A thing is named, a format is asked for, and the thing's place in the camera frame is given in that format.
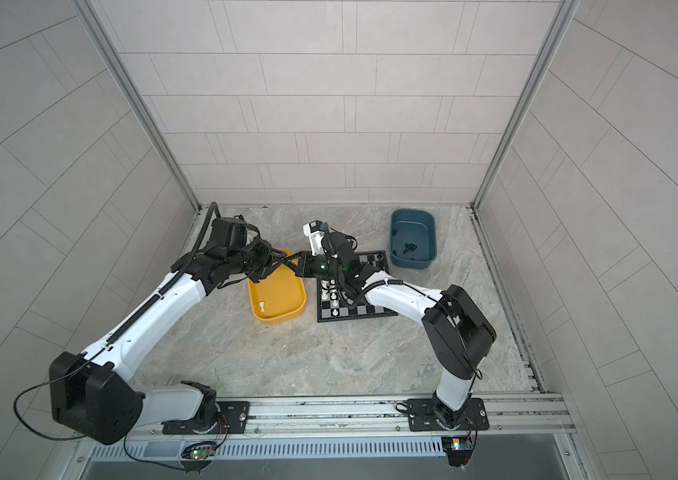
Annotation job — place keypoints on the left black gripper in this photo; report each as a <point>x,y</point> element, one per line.
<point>269,258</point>

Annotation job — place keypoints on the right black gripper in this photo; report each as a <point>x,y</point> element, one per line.
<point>307,266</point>

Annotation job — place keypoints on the yellow plastic tray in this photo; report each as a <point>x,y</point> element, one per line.
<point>283,293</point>

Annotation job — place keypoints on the black white chessboard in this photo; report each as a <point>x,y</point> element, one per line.
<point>330,309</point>

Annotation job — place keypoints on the teal plastic bin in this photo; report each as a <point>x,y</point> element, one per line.
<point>413,240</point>

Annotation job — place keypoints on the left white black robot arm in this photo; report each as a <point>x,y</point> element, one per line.
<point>90,392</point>

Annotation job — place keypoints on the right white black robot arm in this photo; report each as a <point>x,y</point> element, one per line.
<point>459,333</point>

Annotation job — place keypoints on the left green circuit board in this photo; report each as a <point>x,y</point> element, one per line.
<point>200,451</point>

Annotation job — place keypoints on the right circuit board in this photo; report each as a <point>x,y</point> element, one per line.
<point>458,450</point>

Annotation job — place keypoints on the ventilation grille strip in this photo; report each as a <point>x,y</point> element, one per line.
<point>280,448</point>

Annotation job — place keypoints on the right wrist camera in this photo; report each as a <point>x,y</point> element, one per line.
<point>315,231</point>

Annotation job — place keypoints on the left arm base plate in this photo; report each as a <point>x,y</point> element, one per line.
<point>226,417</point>

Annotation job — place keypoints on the aluminium mounting rail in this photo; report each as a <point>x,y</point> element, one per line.
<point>376,416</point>

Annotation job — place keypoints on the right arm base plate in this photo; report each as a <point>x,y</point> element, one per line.
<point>430,414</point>

